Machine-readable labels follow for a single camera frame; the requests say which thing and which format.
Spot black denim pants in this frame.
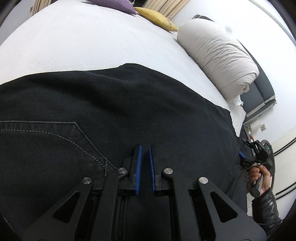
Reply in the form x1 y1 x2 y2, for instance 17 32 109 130
1 64 247 237

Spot right forearm dark sleeve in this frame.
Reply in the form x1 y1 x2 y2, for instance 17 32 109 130
252 188 282 238

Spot right hand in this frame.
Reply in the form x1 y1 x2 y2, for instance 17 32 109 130
247 164 271 198

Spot dark grey headboard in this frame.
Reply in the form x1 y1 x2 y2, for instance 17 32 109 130
193 15 276 118

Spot white rolled duvet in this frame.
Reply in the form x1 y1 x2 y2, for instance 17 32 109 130
177 19 259 100

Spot yellow cushion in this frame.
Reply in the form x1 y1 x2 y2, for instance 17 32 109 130
134 7 178 32

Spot beige curtain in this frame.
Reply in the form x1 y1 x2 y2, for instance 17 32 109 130
142 0 189 20
32 0 52 16

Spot white bed mattress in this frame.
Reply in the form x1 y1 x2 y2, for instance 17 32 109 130
1 1 245 133

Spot purple cushion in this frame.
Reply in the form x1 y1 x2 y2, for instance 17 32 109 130
90 0 137 15

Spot left beige curtain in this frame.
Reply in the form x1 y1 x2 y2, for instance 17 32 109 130
32 0 52 16

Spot wall socket plate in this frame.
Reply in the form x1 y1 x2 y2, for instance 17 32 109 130
260 124 266 131

